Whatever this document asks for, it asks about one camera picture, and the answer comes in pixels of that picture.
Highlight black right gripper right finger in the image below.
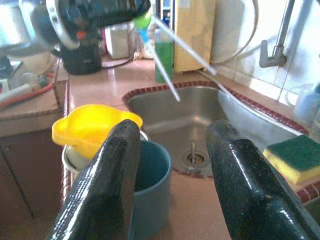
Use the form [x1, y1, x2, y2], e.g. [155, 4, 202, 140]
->
[206, 120, 320, 240]

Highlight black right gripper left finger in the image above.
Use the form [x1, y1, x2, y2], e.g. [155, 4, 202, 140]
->
[47, 119, 141, 240]

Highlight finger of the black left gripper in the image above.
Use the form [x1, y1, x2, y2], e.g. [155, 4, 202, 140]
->
[104, 0, 151, 26]

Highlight teal bunny mug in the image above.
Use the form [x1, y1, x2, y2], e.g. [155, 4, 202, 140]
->
[129, 139, 173, 236]

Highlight yellow plastic bowl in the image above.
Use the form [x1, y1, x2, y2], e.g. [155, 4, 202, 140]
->
[51, 104, 143, 159]

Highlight white green blue utensil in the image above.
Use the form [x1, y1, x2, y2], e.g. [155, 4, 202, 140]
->
[133, 12, 181, 103]

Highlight white plastic container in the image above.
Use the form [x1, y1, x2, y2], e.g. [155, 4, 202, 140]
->
[104, 22, 138, 60]

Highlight steel bowl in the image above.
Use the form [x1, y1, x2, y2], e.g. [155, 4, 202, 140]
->
[61, 129, 151, 176]

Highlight black appliance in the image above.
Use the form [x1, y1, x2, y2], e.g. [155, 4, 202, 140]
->
[61, 41, 103, 75]

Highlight green bottle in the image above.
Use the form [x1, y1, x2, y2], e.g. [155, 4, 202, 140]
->
[154, 28, 175, 84]

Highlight yellow green sponge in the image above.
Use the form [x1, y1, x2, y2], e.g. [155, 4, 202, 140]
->
[263, 134, 320, 185]

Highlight sink drain strainer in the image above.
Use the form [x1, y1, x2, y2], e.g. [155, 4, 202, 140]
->
[181, 139, 209, 171]

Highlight wooden cutting board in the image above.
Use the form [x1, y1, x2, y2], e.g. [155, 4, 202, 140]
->
[174, 0, 216, 73]

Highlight steel sink basin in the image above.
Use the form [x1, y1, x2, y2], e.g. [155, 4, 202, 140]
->
[126, 86, 309, 177]

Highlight translucent plastic cup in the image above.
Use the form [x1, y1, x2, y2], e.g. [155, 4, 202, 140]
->
[284, 83, 320, 126]

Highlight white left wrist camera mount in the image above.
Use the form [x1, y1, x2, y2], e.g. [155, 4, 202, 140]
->
[46, 0, 81, 50]

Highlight red hose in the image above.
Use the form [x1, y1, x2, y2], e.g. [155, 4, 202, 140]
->
[0, 81, 55, 110]

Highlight grey hose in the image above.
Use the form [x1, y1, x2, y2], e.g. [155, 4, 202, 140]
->
[198, 69, 241, 101]

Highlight white wall hose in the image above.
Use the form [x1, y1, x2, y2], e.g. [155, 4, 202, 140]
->
[211, 0, 260, 65]

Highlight grey wall tap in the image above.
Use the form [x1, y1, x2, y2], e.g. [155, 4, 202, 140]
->
[259, 0, 296, 68]

